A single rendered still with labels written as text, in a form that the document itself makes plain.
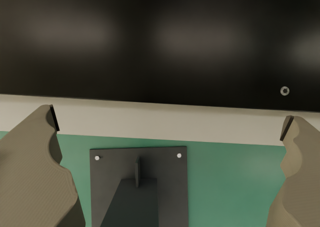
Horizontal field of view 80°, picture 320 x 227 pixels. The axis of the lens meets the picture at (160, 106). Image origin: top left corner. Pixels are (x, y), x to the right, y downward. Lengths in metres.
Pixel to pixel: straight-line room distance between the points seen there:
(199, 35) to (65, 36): 0.13
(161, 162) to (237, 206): 0.45
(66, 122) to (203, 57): 0.16
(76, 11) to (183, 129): 0.16
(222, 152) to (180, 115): 0.84
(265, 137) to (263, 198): 0.97
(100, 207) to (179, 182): 0.41
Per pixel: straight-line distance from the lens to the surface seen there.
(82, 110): 0.23
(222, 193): 1.12
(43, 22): 0.23
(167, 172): 1.01
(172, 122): 0.21
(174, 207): 1.08
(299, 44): 0.25
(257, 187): 1.18
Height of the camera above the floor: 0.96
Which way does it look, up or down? 88 degrees down
